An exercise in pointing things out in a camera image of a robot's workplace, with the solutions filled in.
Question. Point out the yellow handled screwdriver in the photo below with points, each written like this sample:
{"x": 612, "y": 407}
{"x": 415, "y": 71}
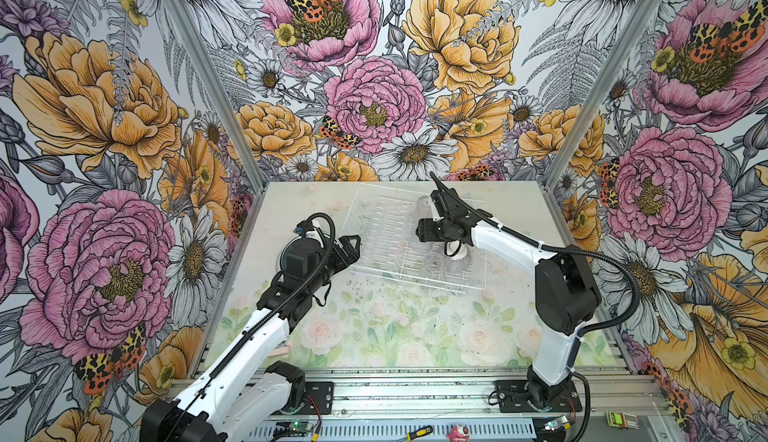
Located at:
{"x": 417, "y": 434}

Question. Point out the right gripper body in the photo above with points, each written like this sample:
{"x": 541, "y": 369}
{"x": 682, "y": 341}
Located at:
{"x": 436, "y": 230}

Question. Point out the small pink white object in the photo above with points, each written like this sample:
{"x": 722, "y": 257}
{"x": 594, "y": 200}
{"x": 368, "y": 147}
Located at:
{"x": 280, "y": 351}

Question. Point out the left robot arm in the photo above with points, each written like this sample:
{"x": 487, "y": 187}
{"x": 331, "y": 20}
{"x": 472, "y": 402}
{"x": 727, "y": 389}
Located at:
{"x": 229, "y": 399}

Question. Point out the clear glass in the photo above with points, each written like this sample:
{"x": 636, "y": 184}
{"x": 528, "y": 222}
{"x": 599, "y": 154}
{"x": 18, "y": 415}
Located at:
{"x": 435, "y": 266}
{"x": 424, "y": 209}

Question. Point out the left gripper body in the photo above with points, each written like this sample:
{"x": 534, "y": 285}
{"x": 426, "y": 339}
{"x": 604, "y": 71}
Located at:
{"x": 336, "y": 264}

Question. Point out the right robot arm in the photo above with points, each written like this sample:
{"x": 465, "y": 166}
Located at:
{"x": 565, "y": 292}

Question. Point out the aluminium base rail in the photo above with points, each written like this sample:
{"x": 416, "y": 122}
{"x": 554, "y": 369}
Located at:
{"x": 459, "y": 393}

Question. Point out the small green display device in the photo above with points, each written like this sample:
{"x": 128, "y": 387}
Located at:
{"x": 621, "y": 420}

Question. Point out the white wire dish rack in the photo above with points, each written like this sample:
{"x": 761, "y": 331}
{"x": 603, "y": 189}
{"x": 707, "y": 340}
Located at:
{"x": 383, "y": 216}

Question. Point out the pink round object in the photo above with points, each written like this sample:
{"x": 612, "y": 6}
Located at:
{"x": 459, "y": 433}

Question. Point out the green rimmed plate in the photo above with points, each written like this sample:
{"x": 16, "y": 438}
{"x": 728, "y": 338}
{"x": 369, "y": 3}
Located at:
{"x": 289, "y": 265}

